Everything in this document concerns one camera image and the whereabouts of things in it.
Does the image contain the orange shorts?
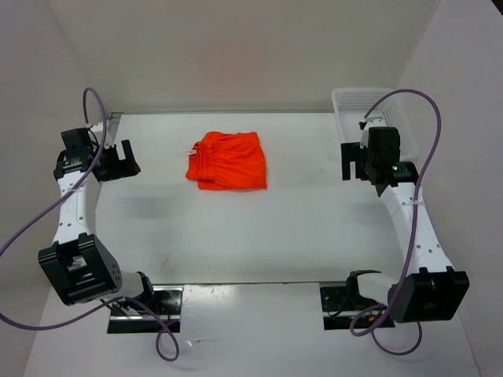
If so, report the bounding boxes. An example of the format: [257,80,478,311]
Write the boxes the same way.
[185,131,267,191]

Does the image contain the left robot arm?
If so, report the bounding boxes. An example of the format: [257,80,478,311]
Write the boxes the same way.
[38,123,157,314]

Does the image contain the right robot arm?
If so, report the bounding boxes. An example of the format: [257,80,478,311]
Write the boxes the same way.
[341,126,469,323]

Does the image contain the white plastic basket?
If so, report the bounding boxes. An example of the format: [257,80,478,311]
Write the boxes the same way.
[331,87,419,160]

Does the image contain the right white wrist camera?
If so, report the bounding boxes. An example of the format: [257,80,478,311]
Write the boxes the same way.
[358,116,387,130]

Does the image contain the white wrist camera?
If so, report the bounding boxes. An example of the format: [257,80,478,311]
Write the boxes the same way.
[358,116,387,130]
[87,121,104,139]

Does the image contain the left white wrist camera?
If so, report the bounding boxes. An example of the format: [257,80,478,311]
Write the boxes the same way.
[87,121,104,139]

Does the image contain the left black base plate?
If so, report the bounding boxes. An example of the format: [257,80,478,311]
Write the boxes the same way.
[107,284,184,335]

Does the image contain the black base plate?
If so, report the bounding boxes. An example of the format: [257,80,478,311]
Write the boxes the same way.
[107,284,184,335]
[319,282,377,331]

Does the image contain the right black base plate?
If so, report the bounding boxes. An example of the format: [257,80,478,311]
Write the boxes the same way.
[319,282,377,331]

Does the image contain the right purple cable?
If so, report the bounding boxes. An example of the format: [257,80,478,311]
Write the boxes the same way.
[349,88,442,357]

